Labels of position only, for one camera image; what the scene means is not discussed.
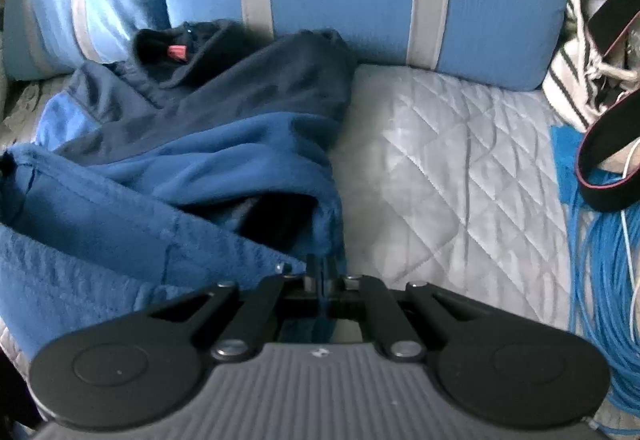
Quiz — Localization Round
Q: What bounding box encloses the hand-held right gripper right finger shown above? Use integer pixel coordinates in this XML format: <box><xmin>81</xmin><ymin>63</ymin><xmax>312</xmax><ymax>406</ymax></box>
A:
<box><xmin>323</xmin><ymin>257</ymin><xmax>496</xmax><ymax>364</ymax></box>

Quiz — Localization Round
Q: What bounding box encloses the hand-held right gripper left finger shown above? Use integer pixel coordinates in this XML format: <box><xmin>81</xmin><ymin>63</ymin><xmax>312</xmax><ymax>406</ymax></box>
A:
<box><xmin>150</xmin><ymin>254</ymin><xmax>324</xmax><ymax>363</ymax></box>

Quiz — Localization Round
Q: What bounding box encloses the blue fleece jacket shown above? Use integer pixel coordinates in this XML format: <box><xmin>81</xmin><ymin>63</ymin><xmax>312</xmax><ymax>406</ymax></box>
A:
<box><xmin>0</xmin><ymin>18</ymin><xmax>359</xmax><ymax>357</ymax></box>

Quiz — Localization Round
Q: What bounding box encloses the white quilted bed cover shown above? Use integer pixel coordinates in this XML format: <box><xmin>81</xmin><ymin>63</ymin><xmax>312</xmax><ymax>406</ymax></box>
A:
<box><xmin>0</xmin><ymin>64</ymin><xmax>640</xmax><ymax>437</ymax></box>

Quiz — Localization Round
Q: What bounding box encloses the blue fuzzy cloth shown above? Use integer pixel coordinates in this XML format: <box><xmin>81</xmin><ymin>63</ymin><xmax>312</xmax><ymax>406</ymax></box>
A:
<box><xmin>549</xmin><ymin>124</ymin><xmax>584</xmax><ymax>207</ymax></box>

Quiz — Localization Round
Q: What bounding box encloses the striped white bag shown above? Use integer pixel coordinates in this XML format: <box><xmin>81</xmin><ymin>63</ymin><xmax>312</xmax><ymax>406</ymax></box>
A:
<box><xmin>542</xmin><ymin>0</ymin><xmax>640</xmax><ymax>137</ymax></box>

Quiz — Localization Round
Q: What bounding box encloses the blue cable coil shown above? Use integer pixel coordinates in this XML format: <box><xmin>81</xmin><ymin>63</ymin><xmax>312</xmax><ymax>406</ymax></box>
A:
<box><xmin>567</xmin><ymin>160</ymin><xmax>640</xmax><ymax>434</ymax></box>

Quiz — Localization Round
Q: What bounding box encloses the black strap with pink edge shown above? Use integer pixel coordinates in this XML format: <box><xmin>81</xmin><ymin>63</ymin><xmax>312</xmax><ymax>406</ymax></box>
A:
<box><xmin>576</xmin><ymin>0</ymin><xmax>640</xmax><ymax>214</ymax></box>

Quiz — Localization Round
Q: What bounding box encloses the thin white cable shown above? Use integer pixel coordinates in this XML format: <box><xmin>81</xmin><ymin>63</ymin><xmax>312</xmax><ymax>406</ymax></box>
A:
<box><xmin>619</xmin><ymin>149</ymin><xmax>640</xmax><ymax>321</ymax></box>

